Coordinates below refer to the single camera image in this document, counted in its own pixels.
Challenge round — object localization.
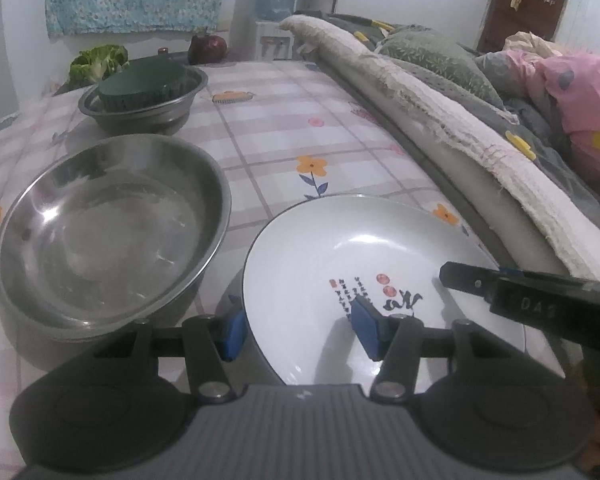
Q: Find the white printed plate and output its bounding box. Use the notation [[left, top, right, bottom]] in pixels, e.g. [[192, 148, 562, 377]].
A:
[[242, 194, 567, 392]]

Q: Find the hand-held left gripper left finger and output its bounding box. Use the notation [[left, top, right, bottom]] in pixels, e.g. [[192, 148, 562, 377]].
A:
[[94, 309, 248, 405]]

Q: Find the green lettuce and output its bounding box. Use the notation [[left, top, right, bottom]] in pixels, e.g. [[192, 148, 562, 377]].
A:
[[69, 44, 130, 87]]

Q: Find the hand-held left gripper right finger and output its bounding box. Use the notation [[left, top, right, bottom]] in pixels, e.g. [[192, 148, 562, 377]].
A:
[[350, 295, 512, 403]]

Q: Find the grey flowered quilt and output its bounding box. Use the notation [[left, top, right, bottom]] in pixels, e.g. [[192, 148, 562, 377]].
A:
[[307, 10, 600, 221]]

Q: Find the green floral pillow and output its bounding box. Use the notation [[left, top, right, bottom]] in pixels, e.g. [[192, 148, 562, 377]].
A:
[[376, 27, 507, 112]]

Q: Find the large stainless steel bowl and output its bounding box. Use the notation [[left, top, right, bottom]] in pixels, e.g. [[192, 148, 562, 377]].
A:
[[0, 135, 246, 373]]

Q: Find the brown wooden door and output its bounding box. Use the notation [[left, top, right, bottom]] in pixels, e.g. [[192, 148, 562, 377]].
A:
[[477, 0, 579, 54]]

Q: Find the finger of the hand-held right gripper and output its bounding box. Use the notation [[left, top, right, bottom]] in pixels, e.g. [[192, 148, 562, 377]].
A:
[[439, 260, 600, 306]]

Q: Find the pink cloth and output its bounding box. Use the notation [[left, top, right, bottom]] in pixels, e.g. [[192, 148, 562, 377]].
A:
[[502, 30, 600, 177]]

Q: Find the white water dispenser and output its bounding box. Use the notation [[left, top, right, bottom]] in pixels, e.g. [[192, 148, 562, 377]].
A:
[[229, 19, 297, 62]]

